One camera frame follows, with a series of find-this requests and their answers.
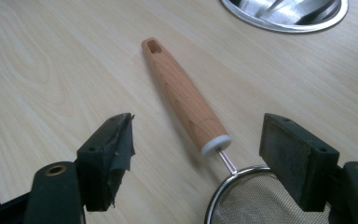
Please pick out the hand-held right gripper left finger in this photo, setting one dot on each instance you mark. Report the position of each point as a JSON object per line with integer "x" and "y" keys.
{"x": 101, "y": 161}

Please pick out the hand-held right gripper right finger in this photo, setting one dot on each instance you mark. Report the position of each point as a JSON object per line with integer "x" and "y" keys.
{"x": 295, "y": 161}

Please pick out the stainless steel bowl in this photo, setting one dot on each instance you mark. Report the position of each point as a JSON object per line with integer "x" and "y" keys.
{"x": 287, "y": 15}

